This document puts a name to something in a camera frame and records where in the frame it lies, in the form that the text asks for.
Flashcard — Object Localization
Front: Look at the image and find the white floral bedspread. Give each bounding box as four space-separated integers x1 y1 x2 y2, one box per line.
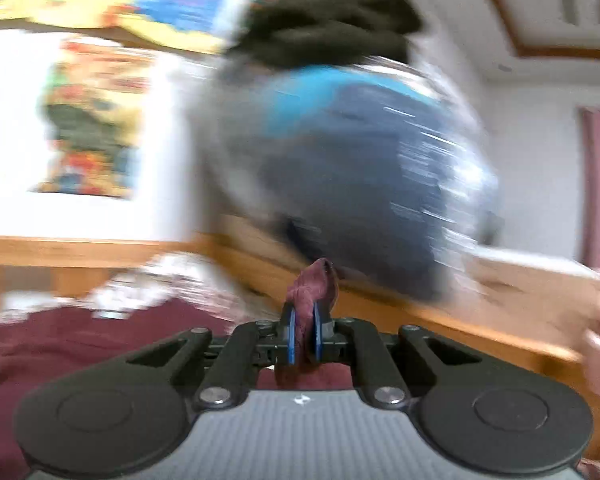
0 252 245 324

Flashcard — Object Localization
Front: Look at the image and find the maroon knit garment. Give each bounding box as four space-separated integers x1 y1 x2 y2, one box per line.
0 257 352 480

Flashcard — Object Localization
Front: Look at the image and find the colourful painting poster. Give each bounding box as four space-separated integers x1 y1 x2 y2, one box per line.
38 36 155 198

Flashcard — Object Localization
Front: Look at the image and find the black garment on bag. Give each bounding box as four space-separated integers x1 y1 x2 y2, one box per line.
227 0 426 70

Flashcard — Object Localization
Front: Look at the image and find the plastic bag with dark clothes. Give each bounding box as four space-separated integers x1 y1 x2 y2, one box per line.
195 55 498 302

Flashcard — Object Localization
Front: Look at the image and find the wooden bed frame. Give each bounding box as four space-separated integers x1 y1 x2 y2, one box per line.
0 217 600 459

